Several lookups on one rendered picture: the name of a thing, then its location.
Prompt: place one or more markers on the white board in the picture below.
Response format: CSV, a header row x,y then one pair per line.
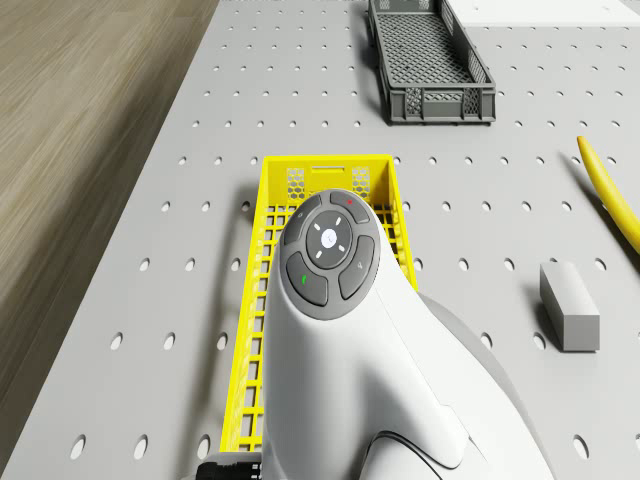
x,y
550,12

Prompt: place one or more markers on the yellow basket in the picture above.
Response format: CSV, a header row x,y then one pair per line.
x,y
280,167

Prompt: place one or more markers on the dark grey basket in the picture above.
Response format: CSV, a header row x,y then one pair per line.
x,y
425,55

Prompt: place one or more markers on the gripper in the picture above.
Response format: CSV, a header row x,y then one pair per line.
x,y
230,470

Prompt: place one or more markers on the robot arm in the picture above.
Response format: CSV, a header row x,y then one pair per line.
x,y
350,375

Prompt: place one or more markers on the grey cube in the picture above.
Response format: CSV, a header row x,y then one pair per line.
x,y
570,305

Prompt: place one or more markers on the banana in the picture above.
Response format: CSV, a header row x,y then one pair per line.
x,y
607,195

